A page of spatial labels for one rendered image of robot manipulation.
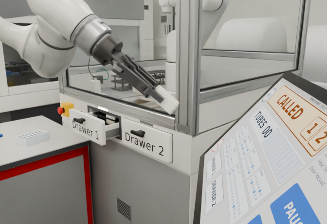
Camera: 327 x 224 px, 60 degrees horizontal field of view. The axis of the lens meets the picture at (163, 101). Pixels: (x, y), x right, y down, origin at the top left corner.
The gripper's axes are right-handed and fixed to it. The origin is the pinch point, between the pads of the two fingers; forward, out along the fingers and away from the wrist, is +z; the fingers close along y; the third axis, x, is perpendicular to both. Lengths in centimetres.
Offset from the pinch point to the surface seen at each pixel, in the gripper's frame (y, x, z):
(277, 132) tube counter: -19.4, -14.1, 17.3
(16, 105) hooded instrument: 92, 95, -67
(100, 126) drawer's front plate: 40, 39, -12
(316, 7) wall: 324, -123, 72
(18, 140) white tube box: 49, 78, -39
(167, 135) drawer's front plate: 28.9, 17.8, 9.9
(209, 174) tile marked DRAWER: -11.3, 2.7, 17.3
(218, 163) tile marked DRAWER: -10.3, 0.0, 17.3
